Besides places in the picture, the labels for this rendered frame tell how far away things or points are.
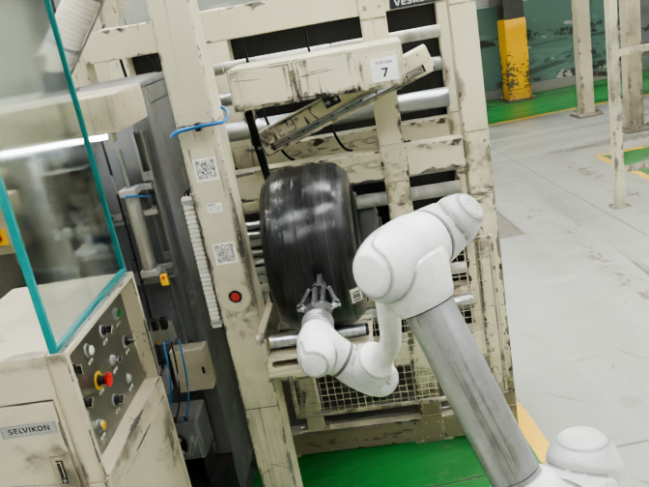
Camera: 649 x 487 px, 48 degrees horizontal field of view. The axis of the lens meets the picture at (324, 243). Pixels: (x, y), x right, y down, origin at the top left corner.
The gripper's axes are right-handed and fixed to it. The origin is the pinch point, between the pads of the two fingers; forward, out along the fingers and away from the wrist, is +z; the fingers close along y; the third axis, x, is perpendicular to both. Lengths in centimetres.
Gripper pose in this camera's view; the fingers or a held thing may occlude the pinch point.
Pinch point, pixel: (320, 283)
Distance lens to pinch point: 220.1
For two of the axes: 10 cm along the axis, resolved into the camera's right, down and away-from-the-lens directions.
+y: -9.8, 1.5, 1.0
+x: 1.8, 8.8, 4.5
